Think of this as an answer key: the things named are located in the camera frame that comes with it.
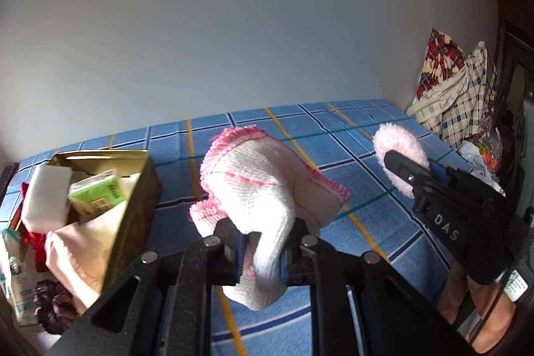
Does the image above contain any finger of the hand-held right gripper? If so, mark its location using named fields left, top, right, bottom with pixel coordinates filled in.
left=384, top=149, right=435, bottom=190
left=428, top=162, right=464, bottom=190

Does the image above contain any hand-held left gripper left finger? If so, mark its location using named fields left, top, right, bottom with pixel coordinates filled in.
left=48, top=216, right=251, bottom=356

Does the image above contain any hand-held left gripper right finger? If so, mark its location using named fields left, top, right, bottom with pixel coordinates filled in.
left=279, top=216, right=476, bottom=356

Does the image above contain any pink fluffy puff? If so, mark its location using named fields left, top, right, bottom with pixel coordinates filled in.
left=372, top=123, right=430, bottom=200

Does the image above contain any pink-edged white towel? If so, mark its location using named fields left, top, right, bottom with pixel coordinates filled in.
left=190, top=126, right=350, bottom=311

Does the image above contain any gold tin box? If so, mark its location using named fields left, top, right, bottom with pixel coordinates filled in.
left=46, top=149, right=163, bottom=298

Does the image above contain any green tissue pack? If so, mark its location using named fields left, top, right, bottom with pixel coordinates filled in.
left=68, top=169, right=129, bottom=217

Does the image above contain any pink cloth pouch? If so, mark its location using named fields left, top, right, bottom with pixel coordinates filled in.
left=44, top=206, right=130, bottom=311

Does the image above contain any dark maroon scrunchie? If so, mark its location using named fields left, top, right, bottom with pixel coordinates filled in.
left=32, top=280, right=80, bottom=334

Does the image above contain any white sponge block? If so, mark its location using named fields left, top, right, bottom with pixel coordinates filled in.
left=21, top=164, right=72, bottom=234

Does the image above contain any red gold-embroidered pouch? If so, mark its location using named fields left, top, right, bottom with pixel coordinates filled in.
left=8, top=183, right=51, bottom=273

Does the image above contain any person's right forearm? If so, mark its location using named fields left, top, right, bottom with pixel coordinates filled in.
left=436, top=256, right=520, bottom=354

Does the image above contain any plastic bag with items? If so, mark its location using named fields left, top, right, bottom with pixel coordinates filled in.
left=457, top=139, right=505, bottom=194

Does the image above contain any clear plastic bag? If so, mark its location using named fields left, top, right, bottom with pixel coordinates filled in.
left=469, top=122, right=503, bottom=173

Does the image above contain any cream plaid blanket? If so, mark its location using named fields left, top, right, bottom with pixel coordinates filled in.
left=407, top=41, right=499, bottom=148

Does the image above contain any white label tag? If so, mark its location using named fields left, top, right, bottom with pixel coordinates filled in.
left=503, top=270, right=530, bottom=302

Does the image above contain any blue plaid bed sheet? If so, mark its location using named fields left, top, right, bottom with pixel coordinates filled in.
left=0, top=99, right=476, bottom=356

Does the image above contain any red patterned pillow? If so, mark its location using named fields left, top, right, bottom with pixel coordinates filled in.
left=415, top=29, right=467, bottom=110

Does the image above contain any dark wooden wardrobe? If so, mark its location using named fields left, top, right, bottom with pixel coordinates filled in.
left=494, top=0, right=534, bottom=215

